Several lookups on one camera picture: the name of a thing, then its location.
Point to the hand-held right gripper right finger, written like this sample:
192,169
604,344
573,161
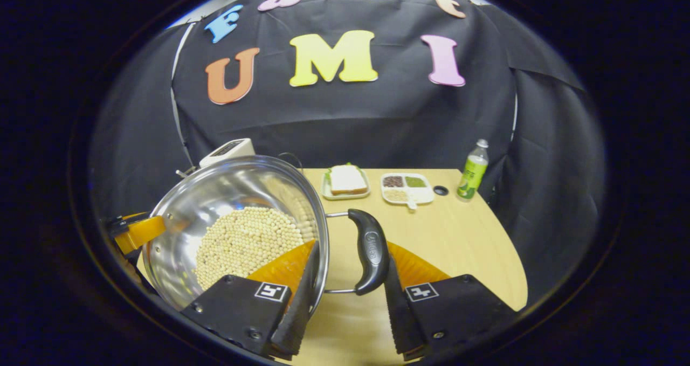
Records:
458,312

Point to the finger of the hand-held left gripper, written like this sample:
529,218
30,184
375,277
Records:
140,231

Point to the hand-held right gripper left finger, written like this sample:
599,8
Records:
242,312

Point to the stainless steel pot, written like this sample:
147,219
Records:
215,193

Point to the pile of soybeans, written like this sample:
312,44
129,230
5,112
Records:
242,242

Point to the white divided grain tray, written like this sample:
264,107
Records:
407,189

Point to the green drink bottle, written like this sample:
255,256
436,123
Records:
473,174

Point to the pale green plate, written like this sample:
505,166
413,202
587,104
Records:
325,191

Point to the sandwich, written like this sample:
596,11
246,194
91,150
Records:
347,180

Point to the black backdrop cloth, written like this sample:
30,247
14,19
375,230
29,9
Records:
350,123

